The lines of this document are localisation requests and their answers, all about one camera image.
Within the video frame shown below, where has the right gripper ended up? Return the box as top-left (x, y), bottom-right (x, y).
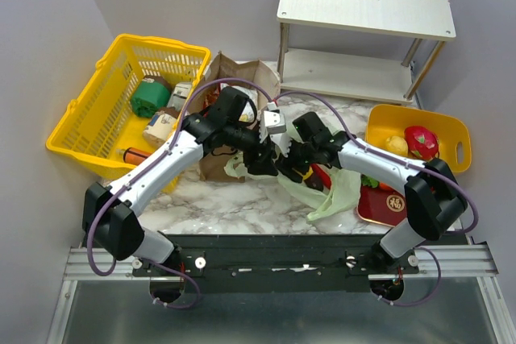
top-left (275, 134), bottom-right (318, 184)

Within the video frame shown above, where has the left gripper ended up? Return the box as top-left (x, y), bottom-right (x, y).
top-left (223, 121), bottom-right (278, 175)

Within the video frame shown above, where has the red chili pepper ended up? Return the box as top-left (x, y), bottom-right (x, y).
top-left (311, 164), bottom-right (332, 189)

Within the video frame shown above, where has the green plastic grocery bag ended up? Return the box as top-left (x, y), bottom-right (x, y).
top-left (224, 118), bottom-right (364, 222)

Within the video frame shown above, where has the brown paper bag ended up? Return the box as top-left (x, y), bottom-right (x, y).
top-left (187, 52), bottom-right (281, 183)

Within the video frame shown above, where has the orange carrot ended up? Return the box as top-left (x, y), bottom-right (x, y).
top-left (361, 175), bottom-right (393, 192)

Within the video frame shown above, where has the yellow potato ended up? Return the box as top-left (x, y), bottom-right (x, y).
top-left (385, 135), bottom-right (409, 157)

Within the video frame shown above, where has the red dragon fruit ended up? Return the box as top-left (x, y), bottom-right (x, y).
top-left (404, 126), bottom-right (439, 161)

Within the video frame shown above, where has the white chips packet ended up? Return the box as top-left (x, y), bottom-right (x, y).
top-left (219, 83), bottom-right (258, 124)

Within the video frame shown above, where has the purple eggplant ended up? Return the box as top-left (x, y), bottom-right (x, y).
top-left (304, 175), bottom-right (325, 192)

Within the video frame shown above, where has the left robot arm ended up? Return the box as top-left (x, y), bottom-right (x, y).
top-left (82, 87), bottom-right (277, 276)

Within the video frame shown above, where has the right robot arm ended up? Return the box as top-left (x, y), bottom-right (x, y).
top-left (276, 112), bottom-right (469, 273)

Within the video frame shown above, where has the white small carton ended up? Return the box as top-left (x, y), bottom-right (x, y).
top-left (167, 82), bottom-right (193, 110)

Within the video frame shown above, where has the yellow plastic tub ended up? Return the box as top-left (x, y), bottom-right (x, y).
top-left (365, 105), bottom-right (472, 174)

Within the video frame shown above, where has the red lacquer tray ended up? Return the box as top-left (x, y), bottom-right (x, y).
top-left (356, 186), bottom-right (407, 227)

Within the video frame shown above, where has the orange bottle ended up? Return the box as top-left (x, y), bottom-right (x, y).
top-left (116, 147), bottom-right (151, 165)

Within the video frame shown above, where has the yellow plastic shopping basket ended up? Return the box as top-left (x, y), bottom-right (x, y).
top-left (46, 34), bottom-right (211, 180)

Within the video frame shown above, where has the white two-tier shelf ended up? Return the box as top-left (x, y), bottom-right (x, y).
top-left (277, 0), bottom-right (456, 105)

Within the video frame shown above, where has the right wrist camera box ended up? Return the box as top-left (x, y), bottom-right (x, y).
top-left (269, 132), bottom-right (293, 157)

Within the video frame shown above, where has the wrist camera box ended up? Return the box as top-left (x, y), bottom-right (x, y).
top-left (269, 132), bottom-right (293, 157)
top-left (259, 110), bottom-right (286, 143)

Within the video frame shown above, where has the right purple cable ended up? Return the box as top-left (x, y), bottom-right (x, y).
top-left (273, 92), bottom-right (479, 308)

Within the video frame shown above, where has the purple cable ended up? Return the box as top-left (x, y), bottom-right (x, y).
top-left (273, 92), bottom-right (479, 308)
top-left (86, 77), bottom-right (279, 309)

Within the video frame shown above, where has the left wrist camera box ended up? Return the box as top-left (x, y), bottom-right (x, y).
top-left (259, 110), bottom-right (286, 143)

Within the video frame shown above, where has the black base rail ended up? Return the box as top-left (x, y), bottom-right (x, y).
top-left (132, 234), bottom-right (444, 295)

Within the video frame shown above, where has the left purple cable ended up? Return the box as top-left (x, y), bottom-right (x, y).
top-left (86, 77), bottom-right (279, 309)

